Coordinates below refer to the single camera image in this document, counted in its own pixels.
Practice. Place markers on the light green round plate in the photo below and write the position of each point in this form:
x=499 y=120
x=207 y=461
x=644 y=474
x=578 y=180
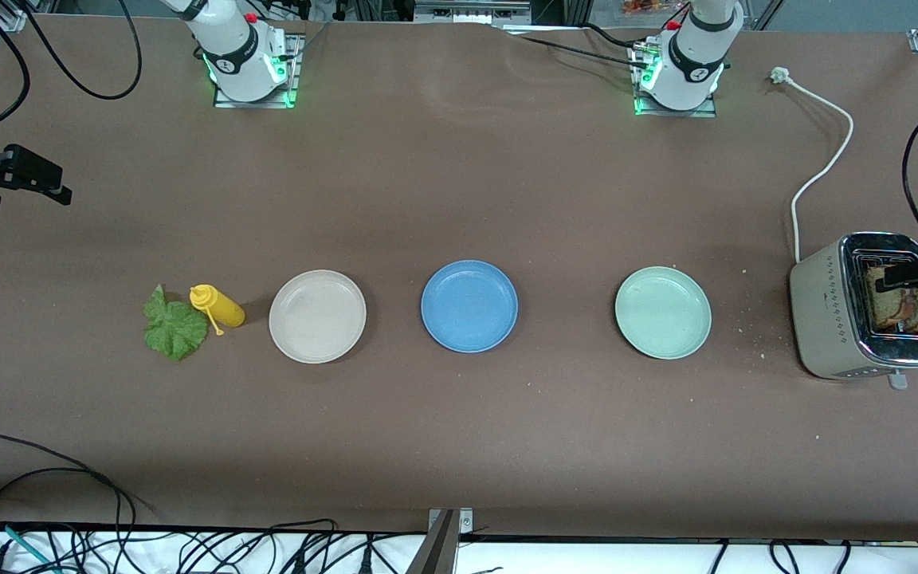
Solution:
x=662 y=312

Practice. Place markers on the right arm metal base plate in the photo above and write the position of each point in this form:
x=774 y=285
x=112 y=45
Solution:
x=293 y=72

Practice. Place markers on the silver metal box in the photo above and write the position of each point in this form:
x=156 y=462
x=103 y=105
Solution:
x=471 y=12

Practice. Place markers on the green lettuce leaf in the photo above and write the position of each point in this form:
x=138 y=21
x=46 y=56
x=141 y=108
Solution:
x=176 y=331

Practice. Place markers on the small metal bracket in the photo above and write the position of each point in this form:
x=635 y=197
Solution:
x=465 y=522

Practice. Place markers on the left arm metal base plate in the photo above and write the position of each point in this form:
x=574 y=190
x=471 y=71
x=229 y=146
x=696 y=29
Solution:
x=674 y=113

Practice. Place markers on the beige round plate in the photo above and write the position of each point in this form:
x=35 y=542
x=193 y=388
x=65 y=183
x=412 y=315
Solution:
x=317 y=316

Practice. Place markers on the aluminium camera post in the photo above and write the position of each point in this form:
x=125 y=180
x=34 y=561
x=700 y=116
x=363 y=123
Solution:
x=437 y=550

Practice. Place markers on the beige chrome toaster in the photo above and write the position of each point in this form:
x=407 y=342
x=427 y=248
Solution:
x=825 y=319

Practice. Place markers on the yellow squeeze bottle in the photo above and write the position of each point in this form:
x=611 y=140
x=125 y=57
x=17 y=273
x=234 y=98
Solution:
x=224 y=307

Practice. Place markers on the orange snack packet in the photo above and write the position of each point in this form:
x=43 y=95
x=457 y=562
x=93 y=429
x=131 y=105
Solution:
x=646 y=6

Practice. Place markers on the blue round plate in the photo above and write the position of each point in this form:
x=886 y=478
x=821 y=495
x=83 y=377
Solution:
x=468 y=306

